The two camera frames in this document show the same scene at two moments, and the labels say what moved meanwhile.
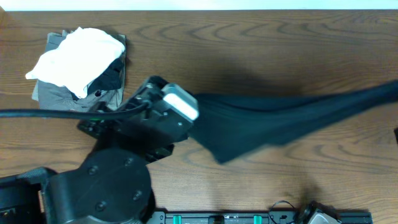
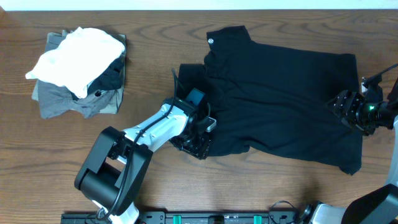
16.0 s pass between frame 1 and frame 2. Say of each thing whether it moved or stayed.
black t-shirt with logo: moved
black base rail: stayed
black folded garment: stayed
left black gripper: moved
